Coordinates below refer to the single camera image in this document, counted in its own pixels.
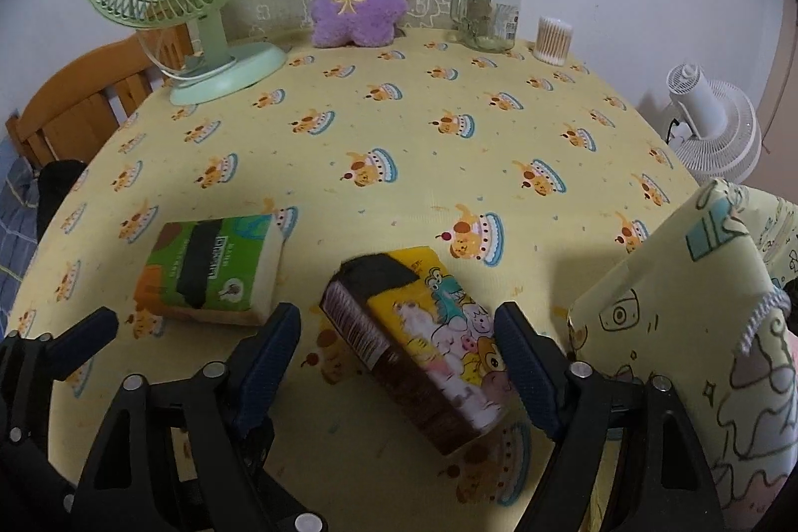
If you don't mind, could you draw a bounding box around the blue plaid bedding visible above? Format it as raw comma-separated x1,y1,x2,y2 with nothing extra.
0,133,49,287

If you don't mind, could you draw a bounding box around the black cloth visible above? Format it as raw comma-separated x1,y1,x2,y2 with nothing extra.
36,160,89,241

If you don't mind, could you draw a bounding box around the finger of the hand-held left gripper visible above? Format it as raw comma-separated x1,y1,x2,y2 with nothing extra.
238,421,276,478
0,308,120,402

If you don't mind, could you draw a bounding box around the cotton swab container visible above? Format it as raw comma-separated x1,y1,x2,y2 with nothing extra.
532,15,575,67

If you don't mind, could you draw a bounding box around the wooden chair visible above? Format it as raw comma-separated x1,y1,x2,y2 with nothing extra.
5,24,196,167

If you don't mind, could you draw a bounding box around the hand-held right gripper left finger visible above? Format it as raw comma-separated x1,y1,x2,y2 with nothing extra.
70,303,325,532

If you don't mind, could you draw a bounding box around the white standing fan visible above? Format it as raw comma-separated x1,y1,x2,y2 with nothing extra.
665,61,763,185

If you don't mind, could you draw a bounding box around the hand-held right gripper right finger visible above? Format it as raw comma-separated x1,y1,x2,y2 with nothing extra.
494,301,728,532

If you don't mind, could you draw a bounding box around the glass jar with black lid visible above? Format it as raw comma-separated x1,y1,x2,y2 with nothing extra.
449,0,523,53

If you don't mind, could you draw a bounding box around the printed fabric storage box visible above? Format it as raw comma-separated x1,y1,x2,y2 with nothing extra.
566,177,798,532

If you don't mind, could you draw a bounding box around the yellow cartoon tissue pack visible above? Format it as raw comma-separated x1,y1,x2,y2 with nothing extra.
318,246,525,457

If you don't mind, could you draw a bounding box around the pink door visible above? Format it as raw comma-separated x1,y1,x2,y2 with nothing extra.
751,39,798,196

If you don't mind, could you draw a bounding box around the green tissue pack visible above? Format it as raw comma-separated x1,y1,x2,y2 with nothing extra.
133,213,287,328

